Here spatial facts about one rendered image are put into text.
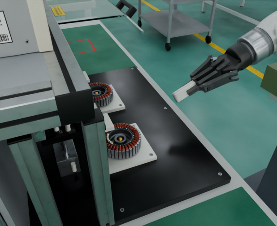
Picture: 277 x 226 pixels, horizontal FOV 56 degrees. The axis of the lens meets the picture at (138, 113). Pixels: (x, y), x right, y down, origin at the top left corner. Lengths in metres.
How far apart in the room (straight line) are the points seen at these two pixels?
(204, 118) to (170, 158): 1.44
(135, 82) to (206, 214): 0.57
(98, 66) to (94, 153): 0.80
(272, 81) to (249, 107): 1.29
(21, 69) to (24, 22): 0.07
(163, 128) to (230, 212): 0.30
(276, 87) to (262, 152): 0.95
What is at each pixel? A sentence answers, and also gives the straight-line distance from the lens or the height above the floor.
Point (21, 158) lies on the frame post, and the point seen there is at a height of 1.02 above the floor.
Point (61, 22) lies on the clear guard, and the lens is 0.74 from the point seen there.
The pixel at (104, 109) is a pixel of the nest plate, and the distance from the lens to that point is 0.86.
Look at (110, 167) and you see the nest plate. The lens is 0.67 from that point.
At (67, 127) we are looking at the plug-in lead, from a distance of 0.60.
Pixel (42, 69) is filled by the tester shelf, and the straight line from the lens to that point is 0.39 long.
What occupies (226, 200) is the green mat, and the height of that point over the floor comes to 0.75.
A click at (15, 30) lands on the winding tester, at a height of 1.15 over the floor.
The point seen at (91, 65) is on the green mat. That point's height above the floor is 0.75.
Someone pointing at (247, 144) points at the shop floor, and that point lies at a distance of 2.00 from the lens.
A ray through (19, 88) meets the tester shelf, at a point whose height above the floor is 1.12.
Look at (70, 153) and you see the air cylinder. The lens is 0.66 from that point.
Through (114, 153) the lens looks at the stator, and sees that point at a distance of 0.67.
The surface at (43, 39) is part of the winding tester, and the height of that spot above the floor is 1.14.
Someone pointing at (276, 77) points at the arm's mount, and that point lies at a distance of 1.08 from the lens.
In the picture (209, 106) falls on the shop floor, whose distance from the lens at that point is 2.27.
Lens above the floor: 1.29
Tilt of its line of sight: 38 degrees down
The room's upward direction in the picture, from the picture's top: straight up
